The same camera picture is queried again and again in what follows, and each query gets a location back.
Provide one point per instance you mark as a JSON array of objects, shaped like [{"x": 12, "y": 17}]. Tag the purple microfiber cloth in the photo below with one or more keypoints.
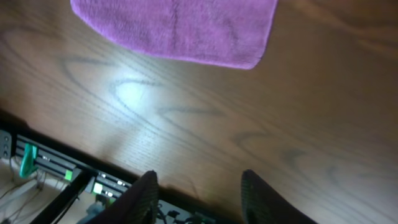
[{"x": 227, "y": 33}]

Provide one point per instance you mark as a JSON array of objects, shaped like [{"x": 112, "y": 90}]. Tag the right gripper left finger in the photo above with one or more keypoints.
[{"x": 138, "y": 205}]

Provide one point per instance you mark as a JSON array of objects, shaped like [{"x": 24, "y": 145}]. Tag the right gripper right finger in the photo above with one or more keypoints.
[{"x": 261, "y": 204}]

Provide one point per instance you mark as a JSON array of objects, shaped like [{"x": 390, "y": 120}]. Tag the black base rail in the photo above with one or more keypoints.
[{"x": 84, "y": 173}]

